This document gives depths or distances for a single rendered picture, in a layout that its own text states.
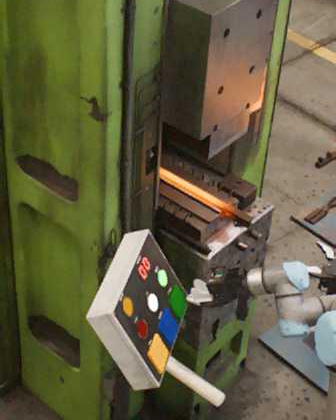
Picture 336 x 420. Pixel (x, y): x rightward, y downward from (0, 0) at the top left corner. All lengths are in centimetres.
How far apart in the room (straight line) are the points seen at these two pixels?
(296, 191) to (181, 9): 236
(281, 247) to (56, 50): 208
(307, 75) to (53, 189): 310
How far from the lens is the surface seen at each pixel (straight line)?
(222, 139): 265
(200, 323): 303
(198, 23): 237
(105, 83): 232
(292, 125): 510
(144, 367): 236
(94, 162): 249
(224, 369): 351
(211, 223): 285
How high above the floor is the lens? 285
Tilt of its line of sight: 40 degrees down
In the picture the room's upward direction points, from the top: 4 degrees clockwise
